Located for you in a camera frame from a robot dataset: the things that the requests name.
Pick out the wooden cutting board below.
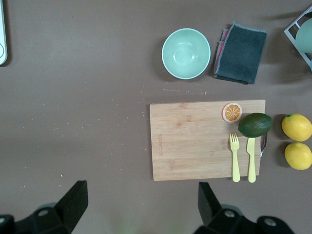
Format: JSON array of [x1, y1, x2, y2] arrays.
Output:
[[149, 99, 266, 181]]

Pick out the white wire dish rack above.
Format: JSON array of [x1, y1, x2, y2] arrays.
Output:
[[284, 4, 312, 71]]

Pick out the yellow lemon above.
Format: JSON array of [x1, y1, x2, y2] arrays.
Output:
[[284, 142, 312, 171], [281, 113, 312, 142]]

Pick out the pale green cup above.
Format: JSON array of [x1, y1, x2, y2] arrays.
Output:
[[295, 18, 312, 55]]

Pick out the yellow plastic fork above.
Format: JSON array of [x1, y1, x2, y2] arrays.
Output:
[[230, 133, 241, 183]]

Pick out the dark grey folded cloth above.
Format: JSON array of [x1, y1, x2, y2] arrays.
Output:
[[213, 21, 268, 85]]

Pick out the yellow plastic knife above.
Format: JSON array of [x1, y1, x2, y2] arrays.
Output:
[[246, 136, 257, 183]]

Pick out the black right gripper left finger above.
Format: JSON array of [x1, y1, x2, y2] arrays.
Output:
[[14, 180, 89, 234]]

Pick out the orange slice toy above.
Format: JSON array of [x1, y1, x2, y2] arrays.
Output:
[[221, 102, 243, 124]]

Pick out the dark green avocado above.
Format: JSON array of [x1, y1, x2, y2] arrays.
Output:
[[238, 112, 273, 139]]

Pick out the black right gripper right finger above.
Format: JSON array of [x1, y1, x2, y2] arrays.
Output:
[[195, 181, 257, 234]]

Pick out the cream bear print tray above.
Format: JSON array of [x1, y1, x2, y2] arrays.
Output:
[[0, 0, 8, 66]]

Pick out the mint green bowl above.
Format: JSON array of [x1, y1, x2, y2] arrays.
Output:
[[161, 28, 212, 80]]

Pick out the small metal spoon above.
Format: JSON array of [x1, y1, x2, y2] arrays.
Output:
[[259, 133, 269, 158]]

